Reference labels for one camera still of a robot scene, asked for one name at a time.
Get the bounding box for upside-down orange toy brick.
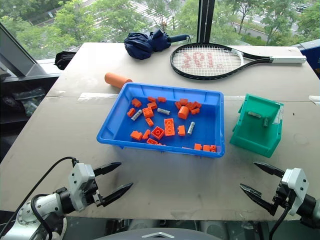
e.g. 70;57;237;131
163;117;176;137

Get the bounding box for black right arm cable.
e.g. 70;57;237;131
268;191;294;240

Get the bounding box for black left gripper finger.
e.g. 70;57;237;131
93;161;123;177
100;182;134;208

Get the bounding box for navy folded umbrella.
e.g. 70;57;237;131
123;28;192;61

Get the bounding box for upside-down red toy brick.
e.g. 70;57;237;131
150;126;166;141

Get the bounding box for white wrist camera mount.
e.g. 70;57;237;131
279;167;310;217
67;162;97;212

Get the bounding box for clear plastic bags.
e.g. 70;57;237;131
9;86;47;118

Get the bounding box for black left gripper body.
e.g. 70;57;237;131
84;174;105;208

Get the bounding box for black window pillar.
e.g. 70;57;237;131
196;0;215;45

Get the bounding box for black white tennis racket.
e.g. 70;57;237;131
169;42;308;81

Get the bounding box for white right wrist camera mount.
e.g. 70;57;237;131
279;167;310;217

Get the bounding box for black bag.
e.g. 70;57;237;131
53;50;81;71

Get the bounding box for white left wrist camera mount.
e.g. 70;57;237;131
67;162;97;212

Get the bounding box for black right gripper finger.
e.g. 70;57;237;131
252;161;286;179
239;183;279;217

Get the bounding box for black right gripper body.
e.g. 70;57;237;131
271;181;296;213

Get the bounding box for long orange cylinder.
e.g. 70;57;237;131
104;72;134;90

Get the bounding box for clear tape strip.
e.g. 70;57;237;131
76;91;121;102

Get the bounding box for green plastic bin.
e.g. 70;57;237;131
229;93;285;159

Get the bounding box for orange plastic toy brick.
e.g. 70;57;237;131
142;106;155;119

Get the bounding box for short orange cylinder block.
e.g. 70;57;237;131
177;105;190;120

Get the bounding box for blue plastic tray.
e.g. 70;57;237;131
96;82;226;159

